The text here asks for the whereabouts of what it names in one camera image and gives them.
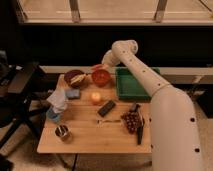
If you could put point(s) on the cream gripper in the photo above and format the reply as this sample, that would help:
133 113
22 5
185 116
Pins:
104 66

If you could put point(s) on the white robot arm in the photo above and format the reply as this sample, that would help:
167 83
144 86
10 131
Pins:
173 127

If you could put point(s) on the red bowl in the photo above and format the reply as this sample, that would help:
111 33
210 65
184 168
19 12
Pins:
101 77

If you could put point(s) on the banana in bowl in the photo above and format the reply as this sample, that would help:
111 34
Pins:
78 78

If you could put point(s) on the dark maroon bowl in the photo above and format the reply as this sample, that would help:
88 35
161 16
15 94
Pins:
70 74

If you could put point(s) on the yellow round fruit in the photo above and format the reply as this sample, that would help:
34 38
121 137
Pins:
96 98

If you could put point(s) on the green plastic bin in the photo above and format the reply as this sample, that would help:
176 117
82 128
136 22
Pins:
127 86

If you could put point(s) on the black rectangular block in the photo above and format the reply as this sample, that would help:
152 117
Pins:
106 108

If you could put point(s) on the blue sponge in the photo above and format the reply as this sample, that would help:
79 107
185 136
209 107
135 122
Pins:
72 93

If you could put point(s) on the wooden folding table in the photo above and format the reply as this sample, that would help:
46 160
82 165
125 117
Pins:
89 137

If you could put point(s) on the small metal fork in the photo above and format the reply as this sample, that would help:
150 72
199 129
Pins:
108 121

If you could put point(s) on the white crumpled cloth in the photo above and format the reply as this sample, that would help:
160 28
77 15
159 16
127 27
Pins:
58 100

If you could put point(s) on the bunch of dark grapes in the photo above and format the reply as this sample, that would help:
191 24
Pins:
131 121

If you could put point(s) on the light blue cup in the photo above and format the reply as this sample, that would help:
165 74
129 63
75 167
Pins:
55 117

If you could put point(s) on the small metal can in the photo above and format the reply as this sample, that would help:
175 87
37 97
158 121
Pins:
63 132

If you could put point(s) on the black office chair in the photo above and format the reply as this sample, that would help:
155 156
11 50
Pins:
16 95

